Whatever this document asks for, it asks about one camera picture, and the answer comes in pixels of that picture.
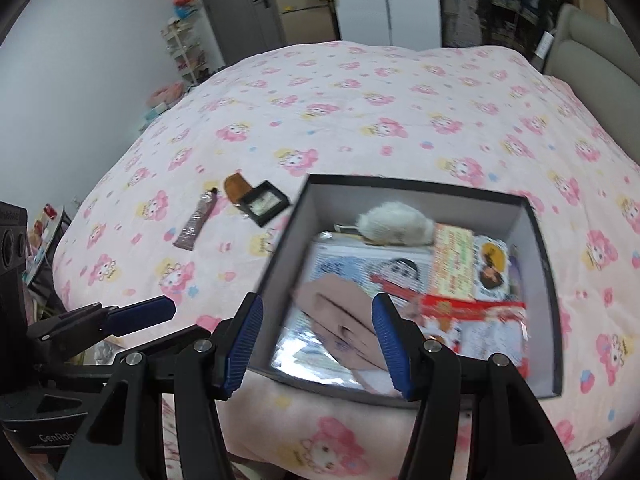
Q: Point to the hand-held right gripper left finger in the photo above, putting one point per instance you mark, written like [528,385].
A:
[242,345]

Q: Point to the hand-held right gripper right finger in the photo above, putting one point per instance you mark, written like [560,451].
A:
[392,345]

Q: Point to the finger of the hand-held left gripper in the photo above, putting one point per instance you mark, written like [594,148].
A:
[140,315]
[170,340]

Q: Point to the yellow card packet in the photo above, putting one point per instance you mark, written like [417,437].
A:
[450,265]

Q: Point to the hand cream tube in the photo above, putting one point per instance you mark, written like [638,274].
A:
[197,220]

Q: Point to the white fluffy pompom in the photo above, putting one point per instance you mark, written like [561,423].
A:
[395,225]

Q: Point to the black cardboard box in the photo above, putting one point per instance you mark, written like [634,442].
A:
[340,200]

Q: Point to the brown wooden comb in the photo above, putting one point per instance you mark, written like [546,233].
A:
[235,187]

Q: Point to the red and white packet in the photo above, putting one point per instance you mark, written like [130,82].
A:
[475,330]

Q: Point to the black side table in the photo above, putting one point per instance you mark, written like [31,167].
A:
[50,230]

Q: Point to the small black square box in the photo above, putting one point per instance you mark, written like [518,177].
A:
[262,205]

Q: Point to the pink floor cushion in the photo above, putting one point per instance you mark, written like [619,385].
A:
[167,94]

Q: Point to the white shelf rack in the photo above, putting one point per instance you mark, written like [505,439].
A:
[185,55]

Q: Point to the red and blue plush toy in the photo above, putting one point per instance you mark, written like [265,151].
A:
[182,5]

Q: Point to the grey door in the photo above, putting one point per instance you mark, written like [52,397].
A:
[235,5]

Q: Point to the brown cardboard carton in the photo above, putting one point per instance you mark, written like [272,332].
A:
[300,20]

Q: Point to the white wardrobe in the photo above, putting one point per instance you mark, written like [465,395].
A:
[385,0]

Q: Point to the beige padded headboard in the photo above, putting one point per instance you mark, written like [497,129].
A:
[590,60]

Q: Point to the dark open wardrobe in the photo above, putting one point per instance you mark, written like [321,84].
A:
[500,5]

